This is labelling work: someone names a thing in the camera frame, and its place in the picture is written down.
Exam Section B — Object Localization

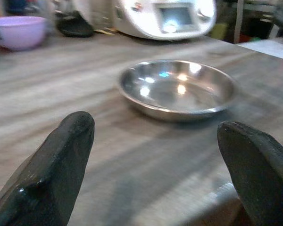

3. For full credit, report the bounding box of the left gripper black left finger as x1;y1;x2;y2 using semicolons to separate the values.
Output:
0;111;95;226

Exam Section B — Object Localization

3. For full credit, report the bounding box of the black rounded object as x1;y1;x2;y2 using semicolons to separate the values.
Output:
56;11;95;38

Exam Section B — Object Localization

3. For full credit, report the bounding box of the green bag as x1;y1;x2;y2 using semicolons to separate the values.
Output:
211;22;228;40

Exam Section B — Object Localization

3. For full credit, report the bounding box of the round stainless steel plate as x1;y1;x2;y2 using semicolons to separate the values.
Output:
117;59;239;122

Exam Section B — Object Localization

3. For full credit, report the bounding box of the small purple plastic bowl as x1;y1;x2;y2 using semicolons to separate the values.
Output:
0;16;48;51

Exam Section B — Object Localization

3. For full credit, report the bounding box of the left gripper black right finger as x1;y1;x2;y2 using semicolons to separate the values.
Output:
216;120;283;226

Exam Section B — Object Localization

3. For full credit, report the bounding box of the white kitchen cooking machine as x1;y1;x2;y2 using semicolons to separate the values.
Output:
112;0;217;41

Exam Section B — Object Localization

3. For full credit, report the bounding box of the white side table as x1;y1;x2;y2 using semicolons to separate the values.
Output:
235;39;283;62

